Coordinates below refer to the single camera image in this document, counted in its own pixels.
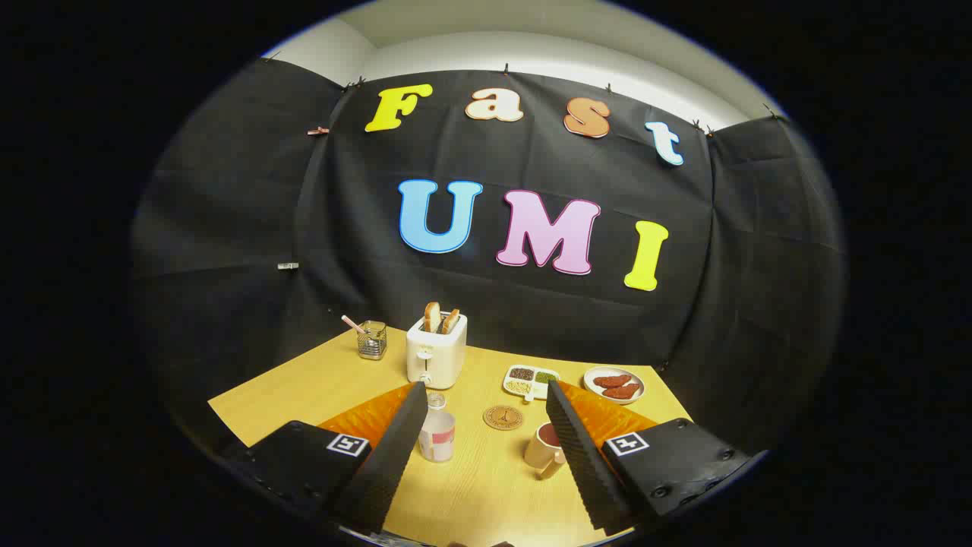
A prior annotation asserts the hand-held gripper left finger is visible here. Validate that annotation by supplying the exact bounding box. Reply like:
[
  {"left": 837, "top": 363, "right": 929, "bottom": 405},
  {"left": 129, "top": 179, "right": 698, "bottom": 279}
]
[{"left": 220, "top": 381, "right": 430, "bottom": 536}]

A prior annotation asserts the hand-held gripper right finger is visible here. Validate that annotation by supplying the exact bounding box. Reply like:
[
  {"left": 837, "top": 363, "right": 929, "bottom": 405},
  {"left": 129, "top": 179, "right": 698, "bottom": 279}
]
[{"left": 545, "top": 380, "right": 768, "bottom": 536}]

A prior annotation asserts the beige cup with wooden handle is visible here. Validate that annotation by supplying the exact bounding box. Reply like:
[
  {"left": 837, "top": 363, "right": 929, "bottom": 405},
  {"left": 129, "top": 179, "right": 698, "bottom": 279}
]
[{"left": 524, "top": 422, "right": 566, "bottom": 480}]

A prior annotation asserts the clear juice bottle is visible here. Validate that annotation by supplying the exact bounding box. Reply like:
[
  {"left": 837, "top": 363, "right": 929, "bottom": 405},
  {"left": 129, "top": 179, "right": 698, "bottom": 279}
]
[{"left": 419, "top": 393, "right": 456, "bottom": 463}]

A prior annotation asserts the round cork coaster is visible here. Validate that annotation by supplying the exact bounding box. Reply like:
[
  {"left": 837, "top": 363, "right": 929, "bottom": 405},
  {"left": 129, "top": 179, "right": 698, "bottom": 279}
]
[{"left": 483, "top": 405, "right": 525, "bottom": 432}]

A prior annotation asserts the white divided dish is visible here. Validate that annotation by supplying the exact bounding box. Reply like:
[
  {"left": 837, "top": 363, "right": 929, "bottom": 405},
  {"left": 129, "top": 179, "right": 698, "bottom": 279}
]
[{"left": 503, "top": 365, "right": 561, "bottom": 402}]

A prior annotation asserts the wooden table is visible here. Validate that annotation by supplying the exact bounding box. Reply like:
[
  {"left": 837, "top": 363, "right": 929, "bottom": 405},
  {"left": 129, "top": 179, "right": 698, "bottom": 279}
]
[{"left": 207, "top": 327, "right": 693, "bottom": 547}]

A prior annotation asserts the white round plate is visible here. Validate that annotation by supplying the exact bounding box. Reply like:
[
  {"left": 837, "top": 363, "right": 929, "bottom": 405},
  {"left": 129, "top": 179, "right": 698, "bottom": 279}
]
[{"left": 583, "top": 367, "right": 646, "bottom": 405}]

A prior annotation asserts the white toaster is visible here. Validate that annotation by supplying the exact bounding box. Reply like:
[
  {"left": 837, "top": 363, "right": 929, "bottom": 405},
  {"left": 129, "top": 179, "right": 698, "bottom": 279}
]
[{"left": 406, "top": 311, "right": 469, "bottom": 390}]

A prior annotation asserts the metal mesh holder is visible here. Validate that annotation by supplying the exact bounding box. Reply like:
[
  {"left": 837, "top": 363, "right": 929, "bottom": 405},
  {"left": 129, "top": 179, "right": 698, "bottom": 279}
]
[{"left": 358, "top": 321, "right": 388, "bottom": 361}]

